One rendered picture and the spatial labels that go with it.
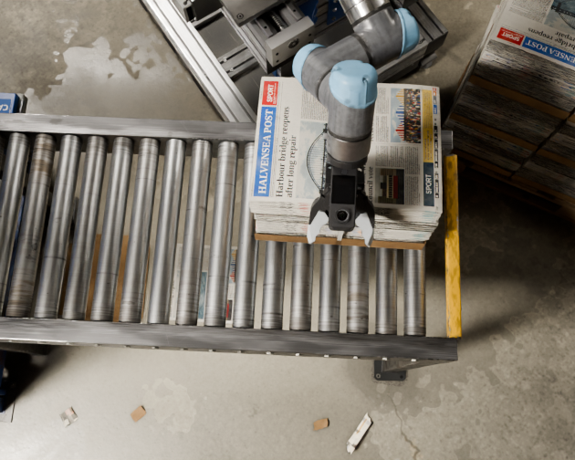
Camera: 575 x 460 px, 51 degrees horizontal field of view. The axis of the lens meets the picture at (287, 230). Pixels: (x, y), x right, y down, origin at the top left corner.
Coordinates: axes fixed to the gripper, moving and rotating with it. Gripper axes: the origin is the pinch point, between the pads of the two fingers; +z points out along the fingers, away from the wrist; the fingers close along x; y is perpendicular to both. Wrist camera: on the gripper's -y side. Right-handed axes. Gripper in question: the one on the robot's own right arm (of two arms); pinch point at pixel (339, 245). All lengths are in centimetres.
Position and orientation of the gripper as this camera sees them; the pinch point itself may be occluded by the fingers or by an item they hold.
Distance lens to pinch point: 116.7
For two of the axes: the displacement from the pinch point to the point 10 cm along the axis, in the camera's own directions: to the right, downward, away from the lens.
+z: -0.1, 7.5, 6.6
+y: 0.7, -6.6, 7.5
